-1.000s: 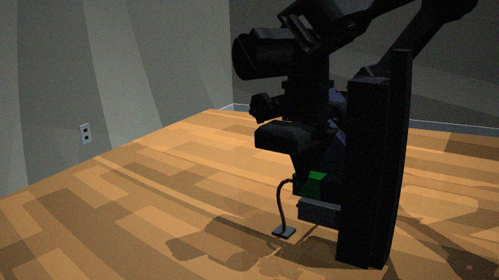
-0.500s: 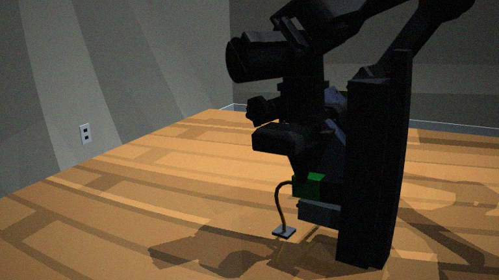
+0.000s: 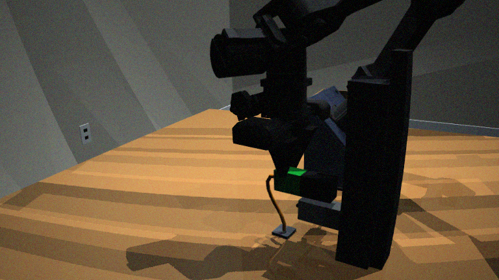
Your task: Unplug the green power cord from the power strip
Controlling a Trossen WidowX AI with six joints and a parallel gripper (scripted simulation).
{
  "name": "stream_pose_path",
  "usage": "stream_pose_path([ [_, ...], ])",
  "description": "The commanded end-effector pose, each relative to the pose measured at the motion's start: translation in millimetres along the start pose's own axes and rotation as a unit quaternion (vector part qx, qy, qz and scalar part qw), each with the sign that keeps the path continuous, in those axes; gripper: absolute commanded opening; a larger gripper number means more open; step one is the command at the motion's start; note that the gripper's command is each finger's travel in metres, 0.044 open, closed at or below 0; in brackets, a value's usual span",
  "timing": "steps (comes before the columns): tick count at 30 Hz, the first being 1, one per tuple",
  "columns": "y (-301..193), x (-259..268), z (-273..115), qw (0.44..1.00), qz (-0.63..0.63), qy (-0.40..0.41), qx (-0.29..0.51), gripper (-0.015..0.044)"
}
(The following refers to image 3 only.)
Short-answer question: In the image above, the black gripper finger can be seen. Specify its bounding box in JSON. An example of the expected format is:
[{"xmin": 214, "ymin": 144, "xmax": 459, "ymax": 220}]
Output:
[
  {"xmin": 290, "ymin": 124, "xmax": 318, "ymax": 168},
  {"xmin": 269, "ymin": 136, "xmax": 298, "ymax": 178}
]

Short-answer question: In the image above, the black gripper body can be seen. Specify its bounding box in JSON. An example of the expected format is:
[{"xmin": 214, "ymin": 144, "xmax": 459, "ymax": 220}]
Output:
[{"xmin": 232, "ymin": 72, "xmax": 331, "ymax": 151}]

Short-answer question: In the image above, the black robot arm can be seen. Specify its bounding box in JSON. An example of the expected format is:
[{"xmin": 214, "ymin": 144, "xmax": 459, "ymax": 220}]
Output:
[{"xmin": 210, "ymin": 0, "xmax": 465, "ymax": 134}]

